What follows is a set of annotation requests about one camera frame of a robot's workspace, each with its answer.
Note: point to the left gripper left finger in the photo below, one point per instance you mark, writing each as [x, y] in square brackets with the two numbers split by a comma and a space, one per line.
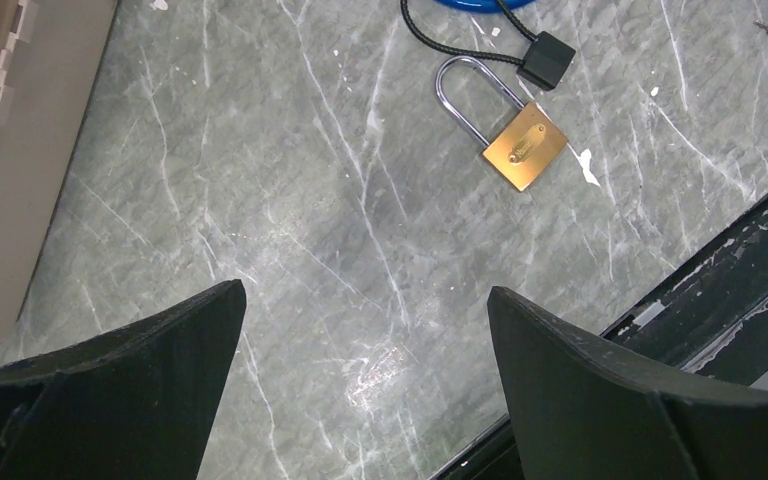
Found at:
[137, 402]

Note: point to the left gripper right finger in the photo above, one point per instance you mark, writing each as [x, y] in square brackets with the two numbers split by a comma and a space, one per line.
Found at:
[583, 407]

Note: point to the brass padlock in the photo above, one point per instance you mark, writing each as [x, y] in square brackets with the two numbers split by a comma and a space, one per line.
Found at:
[525, 147]

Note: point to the blue cable lock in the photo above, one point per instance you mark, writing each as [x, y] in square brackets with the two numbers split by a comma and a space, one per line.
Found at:
[483, 6]

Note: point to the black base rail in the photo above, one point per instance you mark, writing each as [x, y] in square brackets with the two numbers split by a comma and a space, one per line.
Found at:
[709, 318]

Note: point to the small black cable lock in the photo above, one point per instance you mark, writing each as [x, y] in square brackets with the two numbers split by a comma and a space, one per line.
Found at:
[544, 63]

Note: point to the translucent brown toolbox pink handle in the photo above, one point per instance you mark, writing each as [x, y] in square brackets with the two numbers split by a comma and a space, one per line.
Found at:
[50, 54]

